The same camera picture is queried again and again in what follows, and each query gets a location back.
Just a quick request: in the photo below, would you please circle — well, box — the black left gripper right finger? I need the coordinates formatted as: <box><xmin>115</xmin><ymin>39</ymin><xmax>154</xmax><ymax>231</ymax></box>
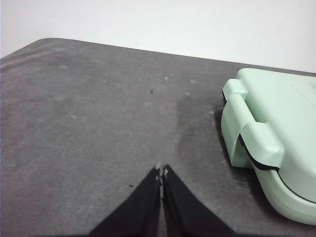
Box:
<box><xmin>160</xmin><ymin>163</ymin><xmax>236</xmax><ymax>237</ymax></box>

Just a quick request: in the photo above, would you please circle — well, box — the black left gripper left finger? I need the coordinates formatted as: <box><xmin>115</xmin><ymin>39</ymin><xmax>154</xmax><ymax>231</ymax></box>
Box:
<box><xmin>88</xmin><ymin>163</ymin><xmax>162</xmax><ymax>237</ymax></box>

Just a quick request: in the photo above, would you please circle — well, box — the mint green breakfast machine base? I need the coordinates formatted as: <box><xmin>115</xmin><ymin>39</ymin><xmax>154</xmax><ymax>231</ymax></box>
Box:
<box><xmin>220</xmin><ymin>98</ymin><xmax>316</xmax><ymax>227</ymax></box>

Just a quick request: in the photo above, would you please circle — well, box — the mint green hinged griddle cover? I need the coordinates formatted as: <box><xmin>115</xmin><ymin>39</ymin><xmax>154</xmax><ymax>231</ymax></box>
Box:
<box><xmin>222</xmin><ymin>68</ymin><xmax>316</xmax><ymax>173</ymax></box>

